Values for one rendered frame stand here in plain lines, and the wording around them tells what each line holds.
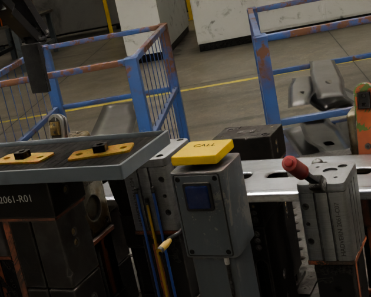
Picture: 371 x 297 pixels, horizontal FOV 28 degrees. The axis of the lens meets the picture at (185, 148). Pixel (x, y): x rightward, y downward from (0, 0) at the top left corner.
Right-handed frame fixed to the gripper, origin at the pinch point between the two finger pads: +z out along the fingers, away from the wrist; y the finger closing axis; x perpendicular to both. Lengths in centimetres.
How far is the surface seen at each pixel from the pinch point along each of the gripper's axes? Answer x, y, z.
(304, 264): -12, 61, 55
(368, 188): -38, 28, 24
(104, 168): -17.3, -5.3, 8.4
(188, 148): -24.8, 2.1, 8.7
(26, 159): -1.4, -1.0, 8.4
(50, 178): -9.2, -6.0, 9.3
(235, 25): 331, 762, 99
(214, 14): 352, 752, 81
